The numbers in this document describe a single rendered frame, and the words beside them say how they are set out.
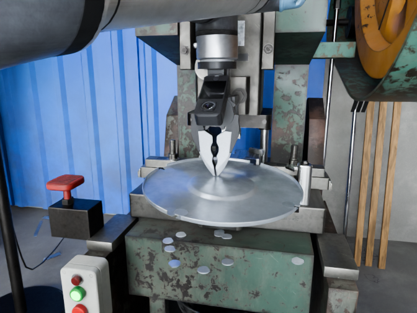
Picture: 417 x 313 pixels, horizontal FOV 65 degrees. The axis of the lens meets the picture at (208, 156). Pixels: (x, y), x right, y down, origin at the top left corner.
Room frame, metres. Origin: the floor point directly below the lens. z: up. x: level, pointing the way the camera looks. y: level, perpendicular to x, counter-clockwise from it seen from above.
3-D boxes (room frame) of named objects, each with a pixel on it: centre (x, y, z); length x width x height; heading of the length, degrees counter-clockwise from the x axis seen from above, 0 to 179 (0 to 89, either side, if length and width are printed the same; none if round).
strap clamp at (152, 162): (0.87, 0.11, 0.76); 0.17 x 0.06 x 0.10; 78
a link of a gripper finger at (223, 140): (0.62, -0.03, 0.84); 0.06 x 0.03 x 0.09; 168
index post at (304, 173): (0.67, -0.21, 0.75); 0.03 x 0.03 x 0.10; 78
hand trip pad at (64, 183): (0.68, 0.31, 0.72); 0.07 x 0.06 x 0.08; 168
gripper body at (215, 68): (0.63, -0.02, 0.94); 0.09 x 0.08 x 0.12; 168
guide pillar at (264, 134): (0.88, -0.15, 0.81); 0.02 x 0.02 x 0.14
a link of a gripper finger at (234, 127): (0.60, -0.03, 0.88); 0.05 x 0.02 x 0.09; 78
